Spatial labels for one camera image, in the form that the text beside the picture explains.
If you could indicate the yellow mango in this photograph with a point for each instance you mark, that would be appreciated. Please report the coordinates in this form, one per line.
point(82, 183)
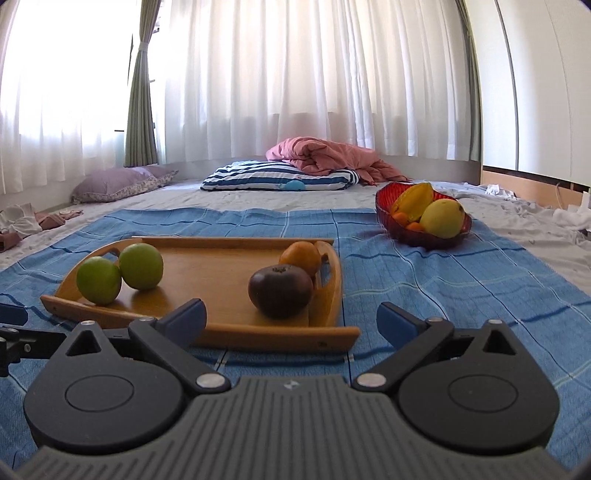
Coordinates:
point(441, 219)

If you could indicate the blue checked blanket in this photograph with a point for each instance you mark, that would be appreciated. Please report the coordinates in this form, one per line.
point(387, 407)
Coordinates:
point(438, 286)

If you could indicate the light wooden panel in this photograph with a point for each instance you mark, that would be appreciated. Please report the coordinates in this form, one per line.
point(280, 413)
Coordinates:
point(517, 184)

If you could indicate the purple pillow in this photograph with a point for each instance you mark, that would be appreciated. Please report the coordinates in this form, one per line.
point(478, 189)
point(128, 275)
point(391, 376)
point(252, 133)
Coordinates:
point(115, 184)

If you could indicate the white wardrobe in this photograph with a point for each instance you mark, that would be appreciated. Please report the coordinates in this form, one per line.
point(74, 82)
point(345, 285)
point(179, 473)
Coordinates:
point(545, 92)

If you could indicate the bed with grey sheet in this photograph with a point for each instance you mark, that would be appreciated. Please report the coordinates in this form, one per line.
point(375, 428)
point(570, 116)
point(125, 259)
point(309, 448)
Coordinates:
point(323, 198)

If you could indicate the white cloth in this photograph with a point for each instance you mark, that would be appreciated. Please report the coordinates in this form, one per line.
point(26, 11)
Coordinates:
point(21, 221)

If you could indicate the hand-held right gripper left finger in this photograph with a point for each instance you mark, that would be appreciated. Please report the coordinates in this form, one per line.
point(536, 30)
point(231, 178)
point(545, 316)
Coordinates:
point(184, 323)

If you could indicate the yellow starfruit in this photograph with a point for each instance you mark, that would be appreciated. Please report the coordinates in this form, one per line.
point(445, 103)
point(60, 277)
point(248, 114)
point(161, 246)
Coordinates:
point(415, 201)

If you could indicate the wooden tray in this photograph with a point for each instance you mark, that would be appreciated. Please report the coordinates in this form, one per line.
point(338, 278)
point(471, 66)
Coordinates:
point(207, 277)

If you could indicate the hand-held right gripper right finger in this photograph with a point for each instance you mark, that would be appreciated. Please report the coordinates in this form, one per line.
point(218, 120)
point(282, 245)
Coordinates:
point(397, 323)

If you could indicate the red glass bowl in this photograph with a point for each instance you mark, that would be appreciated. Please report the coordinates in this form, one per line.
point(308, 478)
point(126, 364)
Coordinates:
point(406, 237)

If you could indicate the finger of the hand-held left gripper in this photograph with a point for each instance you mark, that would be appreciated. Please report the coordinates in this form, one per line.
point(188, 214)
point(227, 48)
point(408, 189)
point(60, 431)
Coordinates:
point(11, 314)
point(32, 344)

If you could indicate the blue white striped pillow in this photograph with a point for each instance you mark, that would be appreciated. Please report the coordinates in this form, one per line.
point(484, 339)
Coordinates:
point(258, 177)

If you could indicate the brown cloth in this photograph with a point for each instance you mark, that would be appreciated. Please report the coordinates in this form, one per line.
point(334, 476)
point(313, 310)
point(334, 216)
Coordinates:
point(48, 220)

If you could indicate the crumpled white clothes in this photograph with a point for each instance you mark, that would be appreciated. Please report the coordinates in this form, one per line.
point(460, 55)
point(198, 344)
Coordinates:
point(568, 217)

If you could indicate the dark purple fruit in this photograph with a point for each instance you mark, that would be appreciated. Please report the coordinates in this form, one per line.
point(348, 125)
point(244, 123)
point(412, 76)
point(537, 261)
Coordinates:
point(279, 293)

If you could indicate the white sheer curtain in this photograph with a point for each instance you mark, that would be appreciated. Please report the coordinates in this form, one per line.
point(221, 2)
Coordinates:
point(277, 69)

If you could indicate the tiny orange kumquat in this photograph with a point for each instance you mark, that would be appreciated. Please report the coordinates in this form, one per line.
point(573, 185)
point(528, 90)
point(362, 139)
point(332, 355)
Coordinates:
point(414, 226)
point(399, 218)

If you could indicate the pink quilt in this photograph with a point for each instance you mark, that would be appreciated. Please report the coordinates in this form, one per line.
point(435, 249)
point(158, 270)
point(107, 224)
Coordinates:
point(323, 157)

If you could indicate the green apple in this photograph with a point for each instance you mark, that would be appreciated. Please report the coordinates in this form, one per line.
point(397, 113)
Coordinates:
point(142, 266)
point(98, 281)

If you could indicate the grey green curtain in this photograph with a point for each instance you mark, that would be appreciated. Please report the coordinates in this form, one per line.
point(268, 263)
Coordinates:
point(141, 115)

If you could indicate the large yellowish orange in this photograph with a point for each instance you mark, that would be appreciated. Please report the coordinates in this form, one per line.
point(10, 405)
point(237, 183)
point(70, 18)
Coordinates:
point(300, 258)

